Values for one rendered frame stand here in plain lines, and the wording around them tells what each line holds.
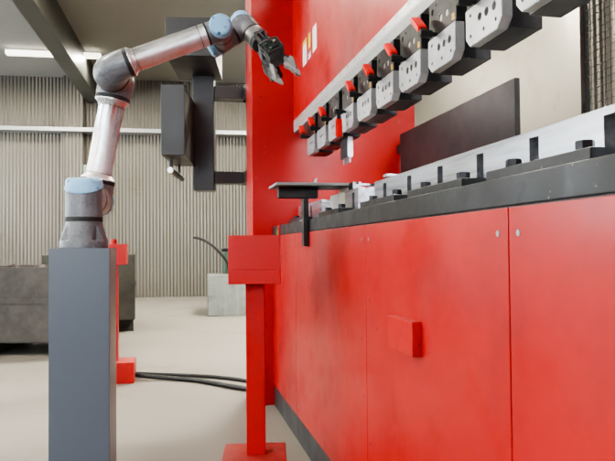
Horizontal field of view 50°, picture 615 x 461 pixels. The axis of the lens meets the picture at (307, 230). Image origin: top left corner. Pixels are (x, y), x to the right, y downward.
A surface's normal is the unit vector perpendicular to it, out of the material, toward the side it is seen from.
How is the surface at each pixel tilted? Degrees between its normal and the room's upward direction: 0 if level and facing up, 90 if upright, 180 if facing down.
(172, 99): 90
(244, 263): 90
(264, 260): 90
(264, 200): 90
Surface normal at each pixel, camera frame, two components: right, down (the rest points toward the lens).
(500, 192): -0.98, 0.00
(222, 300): 0.16, -0.03
